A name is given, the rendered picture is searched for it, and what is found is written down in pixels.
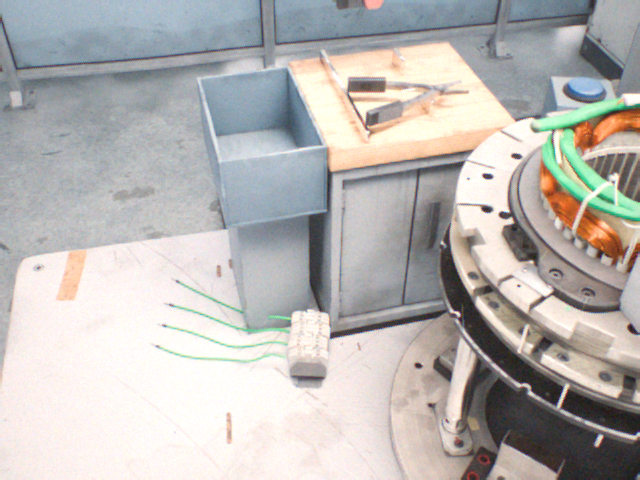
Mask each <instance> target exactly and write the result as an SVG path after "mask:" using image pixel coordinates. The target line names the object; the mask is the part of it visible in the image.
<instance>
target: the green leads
mask: <svg viewBox="0 0 640 480"><path fill-rule="evenodd" d="M171 279H173V280H175V281H176V282H177V283H179V284H181V285H182V286H184V287H186V288H188V289H190V290H192V291H194V292H196V293H200V294H202V295H204V296H206V297H207V298H209V299H211V300H213V301H215V302H217V303H220V304H222V305H224V306H226V307H228V308H230V309H232V310H234V311H237V312H239V313H242V314H243V311H241V310H239V309H236V308H234V307H231V306H230V305H228V304H226V303H223V302H221V301H219V300H217V299H215V298H213V297H211V296H209V295H207V294H206V293H201V292H199V291H197V290H195V289H193V288H191V287H189V286H187V285H185V284H184V283H182V282H181V281H179V280H178V279H177V280H176V279H174V278H171ZM163 304H166V305H169V306H171V307H176V308H180V309H183V310H186V311H190V312H193V313H196V314H199V315H202V316H204V317H208V318H211V319H213V320H216V321H218V322H221V323H223V324H225V325H228V326H230V327H232V328H235V329H239V330H243V331H248V332H267V331H281V332H286V333H289V330H285V329H280V328H268V329H260V330H253V329H246V328H241V327H237V326H234V325H231V324H230V323H227V322H225V321H222V320H220V319H218V318H215V317H210V316H208V315H206V314H204V313H201V312H198V311H195V310H192V309H188V308H185V307H182V306H178V305H174V304H171V303H169V304H168V303H164V302H163ZM268 318H279V319H285V320H291V318H289V317H277V316H269V317H268ZM157 324H158V325H161V326H162V327H167V328H171V329H176V330H180V331H183V332H187V333H190V334H193V335H196V336H199V337H202V338H204V339H206V340H208V341H213V342H216V343H219V344H222V345H225V346H228V347H233V348H246V347H254V346H259V345H264V344H268V343H279V344H283V345H288V343H287V342H283V341H278V340H269V341H264V342H260V343H255V344H248V345H231V344H227V343H224V342H221V341H215V340H213V339H210V338H208V337H206V336H204V335H201V334H199V333H196V332H193V331H189V330H186V329H182V328H179V327H174V326H170V325H167V324H159V323H157ZM151 344H152V345H155V346H156V347H158V348H159V349H162V350H164V351H166V352H169V353H172V354H175V355H178V356H181V357H185V358H190V359H199V360H222V361H232V362H239V363H253V362H255V361H258V360H261V359H263V358H266V357H270V356H276V357H279V358H283V359H286V356H283V355H279V354H275V353H274V354H266V355H263V356H261V357H258V358H255V359H253V360H237V359H230V358H210V357H196V356H188V355H184V354H181V353H177V352H174V351H171V350H169V349H166V348H164V347H162V346H160V345H158V344H154V343H151Z"/></svg>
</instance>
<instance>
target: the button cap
mask: <svg viewBox="0 0 640 480"><path fill-rule="evenodd" d="M567 90H568V91H569V92H570V93H572V94H573V95H575V96H578V97H581V98H587V99H594V98H599V97H601V96H602V94H603V91H604V86H603V84H602V83H601V82H600V81H598V80H597V79H594V78H587V77H577V78H572V79H570V80H569V82H568V86H567Z"/></svg>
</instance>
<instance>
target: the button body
mask: <svg viewBox="0 0 640 480"><path fill-rule="evenodd" d="M570 79H572V78H564V77H551V78H550V81H549V85H548V89H547V93H546V97H545V101H544V104H543V108H542V112H541V116H540V119H543V118H545V114H548V113H553V112H559V111H566V110H576V109H578V108H580V107H582V106H584V105H587V104H589V103H584V102H576V101H573V100H571V99H569V98H568V97H566V96H565V95H564V94H563V84H564V83H565V82H567V81H569V80H570ZM597 80H598V81H600V82H601V83H602V84H603V86H604V88H605V89H606V91H607V97H606V99H605V100H604V101H606V100H611V99H615V96H614V93H613V90H612V87H611V81H610V80H607V79H597Z"/></svg>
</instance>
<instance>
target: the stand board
mask: <svg viewBox="0 0 640 480"><path fill-rule="evenodd" d="M393 50H394V49H392V50H384V51H376V52H369V53H360V54H352V55H345V56H328V57H329V59H330V61H331V63H332V64H333V66H334V68H335V70H336V71H337V73H338V75H339V77H340V79H341V80H342V81H343V83H344V85H345V87H346V88H347V90H348V77H386V80H392V81H402V82H413V83H423V84H433V85H436V84H442V83H446V82H450V81H455V80H460V79H461V80H462V82H463V83H460V84H457V85H454V86H450V87H448V89H449V90H469V93H468V94H461V95H445V96H444V95H443V96H439V97H437V98H434V100H435V101H436V104H435V111H434V117H429V116H428V115H427V113H426V112H425V110H424V109H423V108H422V106H421V105H418V106H416V107H414V108H412V109H410V110H408V111H406V112H404V113H403V114H402V117H400V118H397V119H395V120H392V121H389V122H386V123H383V124H380V125H376V126H372V127H368V128H369V129H370V131H371V138H370V143H369V144H365V142H364V140H363V138H362V137H361V135H360V133H359V131H358V129H357V128H356V127H355V125H354V123H353V121H352V119H351V117H350V115H349V114H348V110H347V108H346V106H345V104H343V102H342V100H341V98H340V96H339V94H338V92H337V91H336V89H335V87H334V85H333V83H332V81H331V80H330V79H329V77H328V75H327V73H326V71H325V69H324V66H323V64H322V62H321V60H320V58H313V59H305V60H297V61H290V62H289V63H288V66H290V67H291V69H292V71H293V73H294V75H295V78H296V80H297V81H298V83H299V85H300V89H301V91H302V94H303V96H304V98H305V100H306V102H307V104H308V105H309V107H310V110H311V112H312V114H313V116H314V118H315V120H316V122H317V125H318V127H319V128H320V130H321V132H322V134H323V136H324V141H325V143H326V145H327V165H328V167H329V170H330V171H331V172H334V171H340V170H347V169H352V168H359V167H366V166H371V165H378V164H384V163H391V162H396V161H403V160H409V159H416V158H421V157H428V156H434V155H441V154H446V153H453V152H459V151H471V150H475V149H476V148H477V147H478V146H479V145H480V144H481V143H483V142H484V141H485V140H486V139H488V138H489V137H490V136H491V135H492V134H494V133H496V132H497V131H499V132H500V131H501V129H503V128H505V127H509V126H511V125H513V124H515V121H514V119H513V118H512V117H511V116H510V114H509V113H508V112H507V111H506V110H505V109H504V107H503V106H502V105H501V104H500V103H498V101H497V100H496V99H495V98H494V97H493V96H492V94H491V93H490V91H489V90H488V89H487V87H486V86H485V85H484V84H483V83H482V82H481V80H480V79H478V78H477V77H476V76H475V74H474V73H473V72H472V71H471V70H470V68H469V67H468V66H467V64H466V63H465V61H464V60H463V59H462V58H461V57H460V56H459V55H458V54H457V53H456V52H455V51H454V50H453V48H452V47H451V46H450V45H449V44H448V43H440V44H432V45H423V46H416V47H408V48H400V49H397V50H398V51H399V52H400V54H401V55H402V56H403V57H404V58H405V60H406V62H405V73H404V76H400V75H399V74H398V72H397V71H396V69H395V66H394V65H393V63H392V61H393ZM348 94H349V95H350V97H351V99H352V101H353V102H354V104H355V105H356V107H357V109H358V110H359V112H360V114H361V116H362V117H363V119H364V121H365V123H366V111H367V110H369V109H371V108H375V107H378V106H381V105H384V104H391V103H394V102H396V101H400V102H401V103H403V102H405V101H407V100H410V99H412V98H414V97H416V96H418V95H419V94H420V93H419V92H409V91H402V92H399V91H398V90H388V89H386V92H385V93H348Z"/></svg>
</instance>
